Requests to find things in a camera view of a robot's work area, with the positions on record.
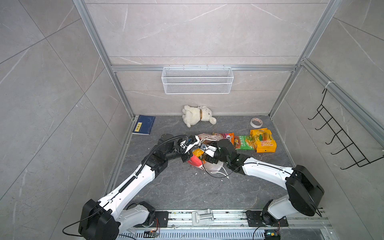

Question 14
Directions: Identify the orange yellow snack bag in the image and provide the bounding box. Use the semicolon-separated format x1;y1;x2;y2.
193;148;205;158

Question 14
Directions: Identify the green corn chip bag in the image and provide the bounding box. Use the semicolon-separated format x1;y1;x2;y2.
234;136;256;150

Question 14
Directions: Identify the colourful orange candy bag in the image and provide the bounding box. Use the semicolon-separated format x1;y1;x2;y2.
213;133;235;145

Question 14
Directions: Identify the strawberry print paper bag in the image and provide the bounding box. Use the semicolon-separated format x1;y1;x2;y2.
187;133;235;178

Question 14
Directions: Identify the large yellow snack bag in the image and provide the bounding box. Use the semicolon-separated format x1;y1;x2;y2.
250;128;277;153

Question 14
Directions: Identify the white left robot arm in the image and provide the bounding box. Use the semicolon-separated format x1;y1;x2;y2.
78;134;200;240

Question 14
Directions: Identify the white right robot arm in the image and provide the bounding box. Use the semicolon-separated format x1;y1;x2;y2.
200;140;325;226

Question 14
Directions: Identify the white plush bear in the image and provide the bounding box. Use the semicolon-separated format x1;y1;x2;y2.
182;105;217;128

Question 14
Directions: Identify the white tape roll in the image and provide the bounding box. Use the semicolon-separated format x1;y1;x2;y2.
250;118;263;129

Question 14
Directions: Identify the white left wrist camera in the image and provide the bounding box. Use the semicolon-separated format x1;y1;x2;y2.
180;136;201;154

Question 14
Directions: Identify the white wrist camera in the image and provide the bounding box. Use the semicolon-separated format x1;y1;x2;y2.
180;136;201;154
200;144;217;158

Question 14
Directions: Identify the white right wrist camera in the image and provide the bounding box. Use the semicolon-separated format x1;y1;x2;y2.
200;144;217;158

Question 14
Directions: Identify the grey rail bracket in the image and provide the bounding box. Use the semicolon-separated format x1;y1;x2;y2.
192;209;215;226

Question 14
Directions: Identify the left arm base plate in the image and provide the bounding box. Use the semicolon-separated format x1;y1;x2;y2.
134;211;170;228

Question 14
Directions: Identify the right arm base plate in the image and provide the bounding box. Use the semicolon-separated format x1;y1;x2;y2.
245;210;289;227

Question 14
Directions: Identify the white wire mesh basket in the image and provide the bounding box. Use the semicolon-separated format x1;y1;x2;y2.
162;67;234;95

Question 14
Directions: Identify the black wire hook rack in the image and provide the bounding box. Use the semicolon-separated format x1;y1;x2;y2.
308;89;384;170

